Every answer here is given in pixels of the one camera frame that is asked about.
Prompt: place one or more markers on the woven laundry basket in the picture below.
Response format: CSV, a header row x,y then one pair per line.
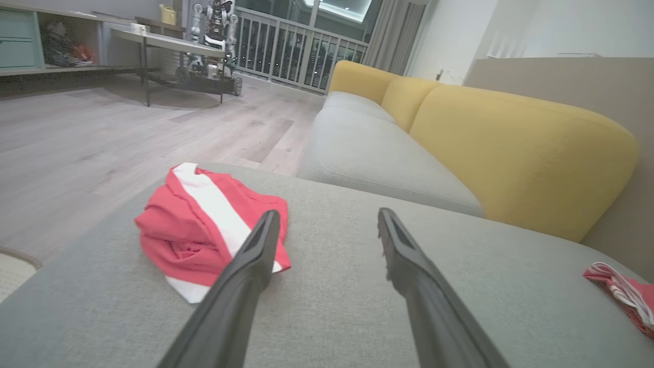
x,y
13,271

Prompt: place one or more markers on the pile of toys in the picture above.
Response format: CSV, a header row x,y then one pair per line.
x,y
61,48

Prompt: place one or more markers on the grey sofa seat cushion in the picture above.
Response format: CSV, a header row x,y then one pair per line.
x,y
368,153

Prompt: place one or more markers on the grey table with black legs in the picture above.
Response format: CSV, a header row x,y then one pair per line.
x,y
168,43

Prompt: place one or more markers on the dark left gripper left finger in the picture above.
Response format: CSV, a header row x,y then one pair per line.
x,y
230,306

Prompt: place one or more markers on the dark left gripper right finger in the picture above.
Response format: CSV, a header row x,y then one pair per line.
x,y
434,317

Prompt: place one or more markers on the red Bulls 23 jersey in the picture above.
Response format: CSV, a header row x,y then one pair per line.
x,y
638,297

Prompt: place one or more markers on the teal cabinet drawers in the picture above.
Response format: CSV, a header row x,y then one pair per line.
x,y
18,41

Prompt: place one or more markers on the white balcony railing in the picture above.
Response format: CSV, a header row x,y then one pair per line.
x,y
286,56

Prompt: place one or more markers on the small white box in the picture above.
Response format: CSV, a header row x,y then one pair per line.
x,y
138,29

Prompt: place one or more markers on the grey curtain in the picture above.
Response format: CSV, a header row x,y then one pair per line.
x,y
393,36

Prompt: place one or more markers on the red white-striped Bulls shorts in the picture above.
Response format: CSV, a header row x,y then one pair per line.
x,y
168,230

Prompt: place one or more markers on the small yellow sofa back cushion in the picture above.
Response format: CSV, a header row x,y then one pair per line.
x,y
357,79

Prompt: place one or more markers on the white grey wheeled robot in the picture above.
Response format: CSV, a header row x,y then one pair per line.
x,y
217,20

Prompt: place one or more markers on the white low shelf cabinet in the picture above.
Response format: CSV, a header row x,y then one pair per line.
x,y
97,41

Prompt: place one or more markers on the small yellow bag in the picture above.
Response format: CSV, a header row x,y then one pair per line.
x,y
167,15

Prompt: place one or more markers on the medium yellow sofa back cushion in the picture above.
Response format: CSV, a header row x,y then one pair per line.
x,y
403,99

